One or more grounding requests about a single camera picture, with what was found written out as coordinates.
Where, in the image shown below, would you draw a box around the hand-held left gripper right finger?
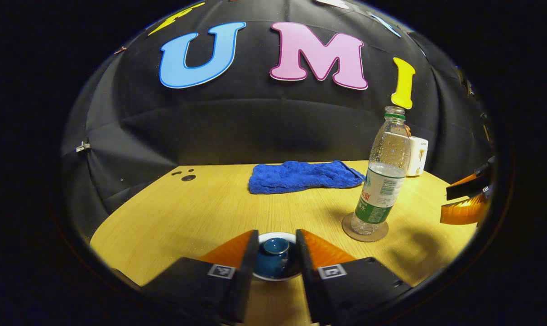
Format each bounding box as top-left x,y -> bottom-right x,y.
296,229 -> 413,325

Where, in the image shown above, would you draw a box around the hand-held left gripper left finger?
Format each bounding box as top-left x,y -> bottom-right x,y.
142,229 -> 260,324

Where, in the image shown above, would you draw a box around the teal teacup lid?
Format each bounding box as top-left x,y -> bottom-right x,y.
255,237 -> 297,278

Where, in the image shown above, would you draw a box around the round brown coaster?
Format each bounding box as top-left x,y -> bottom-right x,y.
341,211 -> 389,243

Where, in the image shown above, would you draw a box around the clear plastic water bottle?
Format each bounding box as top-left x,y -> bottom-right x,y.
350,106 -> 412,236

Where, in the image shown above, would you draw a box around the white toaster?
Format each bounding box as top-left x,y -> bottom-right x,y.
407,136 -> 429,177

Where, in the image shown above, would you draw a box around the blue towel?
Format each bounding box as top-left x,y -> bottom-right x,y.
249,160 -> 366,195

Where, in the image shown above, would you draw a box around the black backdrop cloth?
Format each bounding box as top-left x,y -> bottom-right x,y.
61,0 -> 498,240

